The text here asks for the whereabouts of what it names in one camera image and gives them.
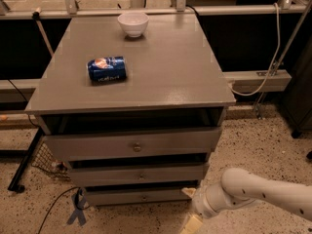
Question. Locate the grey drawer cabinet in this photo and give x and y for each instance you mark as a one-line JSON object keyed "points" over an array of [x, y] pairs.
{"points": [[173, 83]]}

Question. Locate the wire mesh basket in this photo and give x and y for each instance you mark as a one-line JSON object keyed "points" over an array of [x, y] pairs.
{"points": [[44, 161]]}

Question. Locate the grey drawer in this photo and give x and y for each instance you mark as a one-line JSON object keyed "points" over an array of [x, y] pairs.
{"points": [[137, 174], [136, 193], [132, 144]]}

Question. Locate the grey middle drawer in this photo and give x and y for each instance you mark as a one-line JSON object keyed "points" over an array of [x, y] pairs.
{"points": [[137, 174]]}

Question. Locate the grey top drawer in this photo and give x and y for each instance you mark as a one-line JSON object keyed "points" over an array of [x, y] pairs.
{"points": [[132, 144]]}

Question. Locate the blue tape cross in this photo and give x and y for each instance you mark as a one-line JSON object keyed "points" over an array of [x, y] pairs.
{"points": [[78, 213]]}

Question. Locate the black metal frame leg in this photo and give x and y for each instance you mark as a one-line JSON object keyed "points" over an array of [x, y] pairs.
{"points": [[15, 185]]}

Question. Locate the wooden stick with black tip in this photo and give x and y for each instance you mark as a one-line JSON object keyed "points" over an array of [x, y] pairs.
{"points": [[36, 17]]}

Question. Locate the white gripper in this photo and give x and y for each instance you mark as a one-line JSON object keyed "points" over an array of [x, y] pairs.
{"points": [[199, 201]]}

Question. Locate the white bowl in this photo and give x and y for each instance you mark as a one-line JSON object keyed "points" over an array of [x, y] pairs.
{"points": [[133, 23]]}

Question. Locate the thin metal stand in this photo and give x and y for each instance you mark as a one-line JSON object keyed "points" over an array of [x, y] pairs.
{"points": [[282, 52]]}

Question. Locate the grey metal rail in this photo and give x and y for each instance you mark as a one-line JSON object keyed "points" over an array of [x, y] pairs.
{"points": [[246, 82]]}

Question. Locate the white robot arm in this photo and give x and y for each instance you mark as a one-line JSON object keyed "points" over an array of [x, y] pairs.
{"points": [[238, 189]]}

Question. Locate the grey bottom drawer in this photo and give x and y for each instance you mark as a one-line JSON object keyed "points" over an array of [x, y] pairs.
{"points": [[136, 193]]}

